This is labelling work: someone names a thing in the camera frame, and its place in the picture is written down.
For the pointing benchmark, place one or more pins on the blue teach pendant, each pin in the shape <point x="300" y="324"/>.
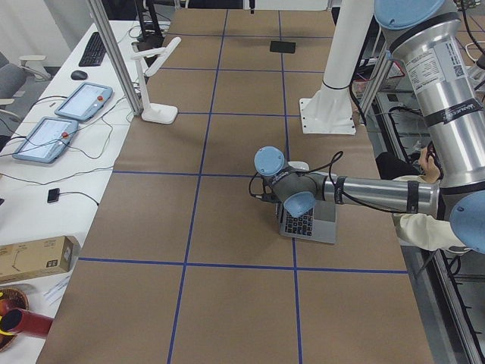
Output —
<point x="47" y="140"/>
<point x="85" y="101"/>

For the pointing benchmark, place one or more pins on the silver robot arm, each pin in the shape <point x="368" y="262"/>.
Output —
<point x="437" y="212"/>

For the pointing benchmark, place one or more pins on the blue teach pendant far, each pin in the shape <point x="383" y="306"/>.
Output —
<point x="85" y="101"/>

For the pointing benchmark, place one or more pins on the person in cream sweater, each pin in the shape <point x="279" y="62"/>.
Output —
<point x="419" y="230"/>

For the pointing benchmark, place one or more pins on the blue teach pendant near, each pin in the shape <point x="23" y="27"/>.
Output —
<point x="47" y="140"/>

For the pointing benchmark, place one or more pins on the red cylinder tube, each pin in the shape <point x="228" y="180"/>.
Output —
<point x="25" y="322"/>

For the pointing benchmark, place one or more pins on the brown cardboard box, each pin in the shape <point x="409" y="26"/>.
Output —
<point x="37" y="258"/>

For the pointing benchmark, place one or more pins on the aluminium frame post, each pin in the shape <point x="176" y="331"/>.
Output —
<point x="97" y="11"/>

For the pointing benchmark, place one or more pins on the wicker fruit basket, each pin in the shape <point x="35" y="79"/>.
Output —
<point x="11" y="298"/>

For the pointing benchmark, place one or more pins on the small black device on desk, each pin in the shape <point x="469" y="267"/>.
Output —
<point x="53" y="195"/>

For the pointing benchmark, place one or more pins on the white computer mouse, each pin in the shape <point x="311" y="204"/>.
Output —
<point x="302" y="166"/>

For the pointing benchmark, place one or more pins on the black computer mouse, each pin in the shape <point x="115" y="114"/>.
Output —
<point x="78" y="75"/>

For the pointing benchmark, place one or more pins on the black mouse pad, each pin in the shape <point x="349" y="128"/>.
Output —
<point x="282" y="47"/>

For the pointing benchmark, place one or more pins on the black keyboard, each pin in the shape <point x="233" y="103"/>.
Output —
<point x="94" y="52"/>

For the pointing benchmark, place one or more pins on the grey laptop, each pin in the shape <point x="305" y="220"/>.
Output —
<point x="317" y="224"/>

